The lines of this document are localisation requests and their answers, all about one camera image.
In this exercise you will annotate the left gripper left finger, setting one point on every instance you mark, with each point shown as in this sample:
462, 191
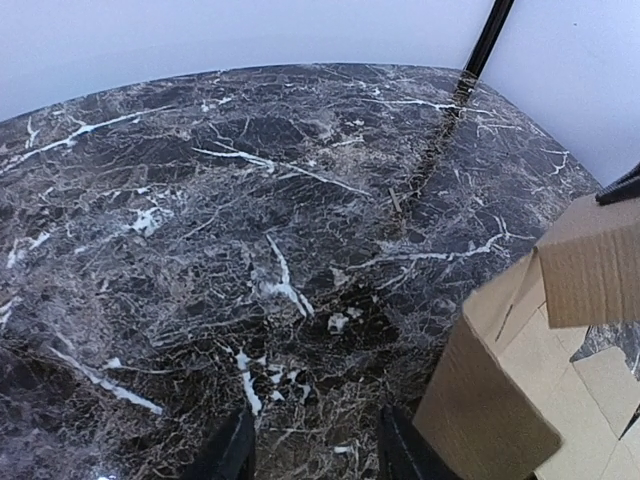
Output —
229, 453

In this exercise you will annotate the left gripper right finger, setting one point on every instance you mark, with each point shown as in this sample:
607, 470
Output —
403, 454

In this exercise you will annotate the right black frame post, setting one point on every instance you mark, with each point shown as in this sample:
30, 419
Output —
488, 37

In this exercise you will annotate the brown cardboard box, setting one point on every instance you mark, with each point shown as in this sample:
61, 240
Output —
508, 398

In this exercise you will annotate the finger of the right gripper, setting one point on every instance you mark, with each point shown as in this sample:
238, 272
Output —
625, 188

